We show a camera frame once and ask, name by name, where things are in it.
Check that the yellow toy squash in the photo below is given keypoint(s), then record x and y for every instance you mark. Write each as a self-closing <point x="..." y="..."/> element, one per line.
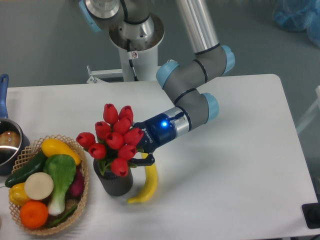
<point x="53" y="146"/>

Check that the orange toy orange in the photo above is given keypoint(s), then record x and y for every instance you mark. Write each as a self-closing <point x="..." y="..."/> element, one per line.
<point x="34" y="214"/>

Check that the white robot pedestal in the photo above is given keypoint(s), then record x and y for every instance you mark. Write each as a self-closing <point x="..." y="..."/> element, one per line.
<point x="137" y="46"/>

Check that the white frame at right edge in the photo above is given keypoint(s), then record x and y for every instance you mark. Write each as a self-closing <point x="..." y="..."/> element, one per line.
<point x="310" y="113"/>

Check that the green toy bok choy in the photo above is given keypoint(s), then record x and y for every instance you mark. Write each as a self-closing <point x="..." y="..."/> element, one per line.
<point x="62" y="169"/>

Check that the woven wicker basket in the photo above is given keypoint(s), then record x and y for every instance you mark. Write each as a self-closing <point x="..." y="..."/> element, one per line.
<point x="26" y="155"/>

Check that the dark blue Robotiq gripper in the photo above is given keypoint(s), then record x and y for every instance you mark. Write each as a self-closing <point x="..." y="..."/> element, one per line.
<point x="158" y="131"/>

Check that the green toy cucumber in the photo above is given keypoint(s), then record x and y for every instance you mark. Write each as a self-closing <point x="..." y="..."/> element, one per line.
<point x="35" y="165"/>

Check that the blue plastic bag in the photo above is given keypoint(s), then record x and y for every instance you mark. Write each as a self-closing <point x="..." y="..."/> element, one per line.
<point x="299" y="16"/>

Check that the purple toy sweet potato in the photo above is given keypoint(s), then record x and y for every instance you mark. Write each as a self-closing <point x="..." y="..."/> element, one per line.
<point x="76" y="189"/>

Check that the yellow toy bell pepper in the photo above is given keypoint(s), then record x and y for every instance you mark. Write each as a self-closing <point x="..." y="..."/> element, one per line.
<point x="17" y="194"/>

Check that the yellow toy banana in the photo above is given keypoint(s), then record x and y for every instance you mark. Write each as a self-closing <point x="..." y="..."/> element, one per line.
<point x="149" y="188"/>

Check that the red tulip bouquet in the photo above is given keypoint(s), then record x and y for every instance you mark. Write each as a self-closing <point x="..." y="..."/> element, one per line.
<point x="115" y="142"/>

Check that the blue handled saucepan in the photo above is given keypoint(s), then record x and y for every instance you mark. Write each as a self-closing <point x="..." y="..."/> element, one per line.
<point x="12" y="138"/>

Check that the green toy bean pod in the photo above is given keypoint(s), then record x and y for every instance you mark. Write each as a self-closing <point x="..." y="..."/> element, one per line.
<point x="62" y="218"/>

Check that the black device at table edge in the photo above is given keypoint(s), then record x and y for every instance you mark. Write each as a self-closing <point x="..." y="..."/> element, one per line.
<point x="311" y="212"/>

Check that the dark grey ribbed vase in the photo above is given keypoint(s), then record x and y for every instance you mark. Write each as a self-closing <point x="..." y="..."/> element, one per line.
<point x="114" y="185"/>

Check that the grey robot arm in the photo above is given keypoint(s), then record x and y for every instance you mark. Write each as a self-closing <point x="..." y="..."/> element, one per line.
<point x="180" y="83"/>

